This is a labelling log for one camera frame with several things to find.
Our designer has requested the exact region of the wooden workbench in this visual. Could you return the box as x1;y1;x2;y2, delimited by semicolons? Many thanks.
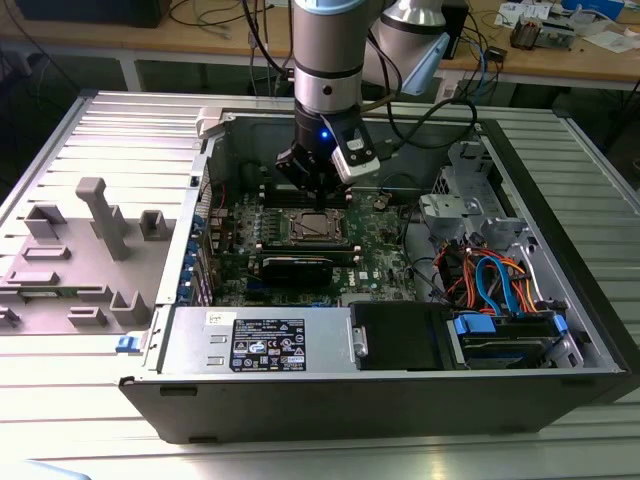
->
0;0;640;94

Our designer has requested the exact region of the grey electronic device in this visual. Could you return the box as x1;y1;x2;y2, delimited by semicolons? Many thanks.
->
539;14;581;51

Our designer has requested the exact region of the silver metal drive cage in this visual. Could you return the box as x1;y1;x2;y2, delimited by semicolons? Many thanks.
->
417;139;532;251

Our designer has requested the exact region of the orange wire bundle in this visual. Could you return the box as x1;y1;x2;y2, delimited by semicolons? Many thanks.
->
433;243;544;315

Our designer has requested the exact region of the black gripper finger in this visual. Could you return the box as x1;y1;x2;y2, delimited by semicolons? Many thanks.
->
324;173;352;212
274;142;330;212

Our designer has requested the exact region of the black drive box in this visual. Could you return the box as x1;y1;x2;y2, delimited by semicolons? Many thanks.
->
348;301;454;372

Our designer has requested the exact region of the silver CPU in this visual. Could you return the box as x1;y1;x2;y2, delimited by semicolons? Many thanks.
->
301;215;340;238

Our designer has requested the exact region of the hard disk in blue carrier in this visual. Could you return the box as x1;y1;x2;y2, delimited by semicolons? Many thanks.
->
446;310;569;372

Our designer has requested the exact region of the black graphics card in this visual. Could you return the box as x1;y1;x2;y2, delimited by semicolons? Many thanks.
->
260;255;335;289

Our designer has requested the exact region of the black camera cable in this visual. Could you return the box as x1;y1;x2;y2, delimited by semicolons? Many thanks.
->
367;29;480;151

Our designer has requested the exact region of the brown metal heat sink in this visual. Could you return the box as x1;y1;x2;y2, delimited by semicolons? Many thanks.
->
508;13;544;51

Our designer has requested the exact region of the grey case latch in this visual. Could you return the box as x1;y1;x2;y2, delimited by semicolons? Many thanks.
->
195;106;225;139

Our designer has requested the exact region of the white printed leaflet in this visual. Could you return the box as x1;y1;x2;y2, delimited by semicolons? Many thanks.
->
494;1;531;27

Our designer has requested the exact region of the large black box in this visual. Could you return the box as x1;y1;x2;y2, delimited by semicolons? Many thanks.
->
14;0;171;29

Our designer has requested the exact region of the metal socket cover frame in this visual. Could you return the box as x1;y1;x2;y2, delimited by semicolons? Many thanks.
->
287;208;350;242

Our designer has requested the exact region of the white paper sheet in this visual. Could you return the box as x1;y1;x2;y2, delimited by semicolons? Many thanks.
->
582;27;640;55

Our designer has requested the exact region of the grey parts rack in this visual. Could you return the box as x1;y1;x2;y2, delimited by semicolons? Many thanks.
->
0;175;179;336

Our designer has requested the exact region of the silver power supply unit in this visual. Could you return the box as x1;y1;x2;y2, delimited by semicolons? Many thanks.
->
157;305;359;375

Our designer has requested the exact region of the black grey PC case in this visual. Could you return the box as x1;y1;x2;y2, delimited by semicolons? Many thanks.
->
118;102;640;446

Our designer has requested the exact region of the green motherboard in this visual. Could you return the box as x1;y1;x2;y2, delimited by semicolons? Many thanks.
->
207;187;419;309

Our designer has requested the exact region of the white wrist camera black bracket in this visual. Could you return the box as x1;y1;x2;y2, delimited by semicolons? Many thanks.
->
327;117;382;185

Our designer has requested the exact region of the blue wire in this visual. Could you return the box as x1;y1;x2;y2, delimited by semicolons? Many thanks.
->
473;255;526;317

